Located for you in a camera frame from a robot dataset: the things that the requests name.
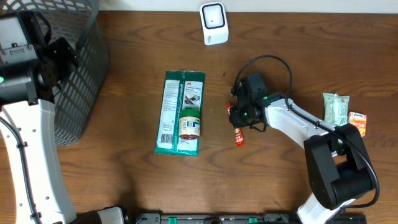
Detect green lid glass jar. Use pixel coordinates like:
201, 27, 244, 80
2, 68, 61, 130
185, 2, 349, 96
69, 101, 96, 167
179, 109, 201, 140

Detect grey plastic mesh basket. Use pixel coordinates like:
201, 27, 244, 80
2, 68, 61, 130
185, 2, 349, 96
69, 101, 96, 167
1, 0, 109, 146

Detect red snack bar wrapper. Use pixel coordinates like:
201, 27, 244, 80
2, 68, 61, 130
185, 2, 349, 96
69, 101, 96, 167
226, 103, 244, 147

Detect white barcode scanner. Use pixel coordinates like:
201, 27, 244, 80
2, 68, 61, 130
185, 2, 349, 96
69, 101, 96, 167
199, 2, 229, 45

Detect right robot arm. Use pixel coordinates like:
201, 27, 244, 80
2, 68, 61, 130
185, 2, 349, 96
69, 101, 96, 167
229, 73, 379, 223

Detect mint green wipes packet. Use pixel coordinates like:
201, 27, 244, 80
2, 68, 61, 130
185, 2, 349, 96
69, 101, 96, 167
323, 93, 349, 126

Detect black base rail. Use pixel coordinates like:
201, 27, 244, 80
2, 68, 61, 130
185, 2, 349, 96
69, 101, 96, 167
133, 212, 368, 224

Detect green 3M gloves package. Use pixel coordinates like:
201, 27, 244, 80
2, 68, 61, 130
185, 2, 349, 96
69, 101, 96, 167
154, 70, 205, 157

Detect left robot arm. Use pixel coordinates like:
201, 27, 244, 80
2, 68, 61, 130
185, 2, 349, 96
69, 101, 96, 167
1, 11, 129, 223

